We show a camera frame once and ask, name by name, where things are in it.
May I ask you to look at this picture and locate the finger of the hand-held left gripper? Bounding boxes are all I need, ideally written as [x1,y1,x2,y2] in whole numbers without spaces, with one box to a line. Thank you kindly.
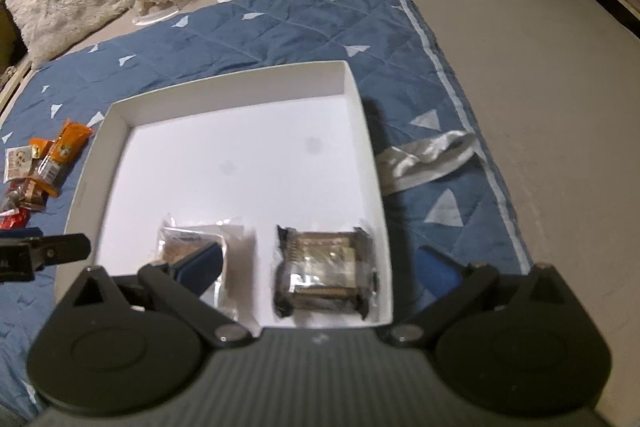
[0,228,92,284]

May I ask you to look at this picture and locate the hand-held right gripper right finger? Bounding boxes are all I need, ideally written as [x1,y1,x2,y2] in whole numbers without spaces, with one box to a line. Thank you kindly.
[389,246,577,350]

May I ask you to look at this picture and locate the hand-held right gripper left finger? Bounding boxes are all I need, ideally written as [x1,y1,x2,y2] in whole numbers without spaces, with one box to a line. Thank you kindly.
[59,242,252,350]

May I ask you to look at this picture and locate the clear brown cookie packet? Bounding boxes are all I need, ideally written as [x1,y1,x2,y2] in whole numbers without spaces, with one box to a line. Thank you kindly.
[156,216,247,309]

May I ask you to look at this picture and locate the red snack packet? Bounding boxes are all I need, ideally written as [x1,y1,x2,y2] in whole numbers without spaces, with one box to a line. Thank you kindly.
[0,207,32,232]

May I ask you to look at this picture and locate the brown snack bar packet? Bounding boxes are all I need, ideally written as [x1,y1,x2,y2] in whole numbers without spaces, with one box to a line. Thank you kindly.
[6,179,47,214]

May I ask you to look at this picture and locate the white face print snack packet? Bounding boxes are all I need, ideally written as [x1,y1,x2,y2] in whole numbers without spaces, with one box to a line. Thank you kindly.
[4,145,35,182]

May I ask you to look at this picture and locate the small orange snack packet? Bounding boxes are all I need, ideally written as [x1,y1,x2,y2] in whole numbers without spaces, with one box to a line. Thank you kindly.
[29,137,57,158]

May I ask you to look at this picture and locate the long orange snack packet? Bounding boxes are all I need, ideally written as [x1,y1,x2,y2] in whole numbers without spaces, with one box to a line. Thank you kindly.
[34,119,95,198]

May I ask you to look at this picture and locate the white cardboard box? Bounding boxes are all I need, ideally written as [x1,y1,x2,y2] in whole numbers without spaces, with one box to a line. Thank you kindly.
[65,60,396,341]

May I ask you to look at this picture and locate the dark clear snack packet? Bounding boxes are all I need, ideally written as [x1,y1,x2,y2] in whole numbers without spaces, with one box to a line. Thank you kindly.
[271,223,382,321]

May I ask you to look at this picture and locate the silver foil wrapper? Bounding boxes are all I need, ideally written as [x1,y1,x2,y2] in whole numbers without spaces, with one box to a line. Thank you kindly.
[376,130,479,196]

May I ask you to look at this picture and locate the blue quilted blanket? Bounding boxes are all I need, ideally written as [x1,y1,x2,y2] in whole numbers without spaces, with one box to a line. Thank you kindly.
[0,0,534,427]

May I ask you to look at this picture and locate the wooden bed frame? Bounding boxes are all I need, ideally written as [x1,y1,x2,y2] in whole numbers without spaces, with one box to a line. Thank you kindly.
[0,54,34,125]

